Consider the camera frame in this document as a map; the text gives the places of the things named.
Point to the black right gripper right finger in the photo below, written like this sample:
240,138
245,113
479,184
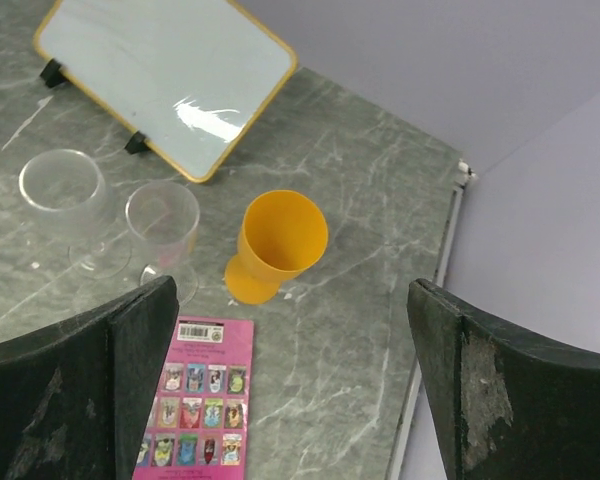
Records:
506,402

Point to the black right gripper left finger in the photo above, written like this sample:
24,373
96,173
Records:
75,396

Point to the small clear wine glass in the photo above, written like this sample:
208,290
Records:
163,219

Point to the large clear wine glass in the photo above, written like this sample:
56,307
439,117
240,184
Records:
71,201

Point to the pink booklet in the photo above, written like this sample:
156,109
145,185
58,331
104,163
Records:
197,427

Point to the orange plastic goblet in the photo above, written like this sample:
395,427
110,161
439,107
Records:
283,234

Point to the gold framed whiteboard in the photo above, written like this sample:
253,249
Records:
191,76

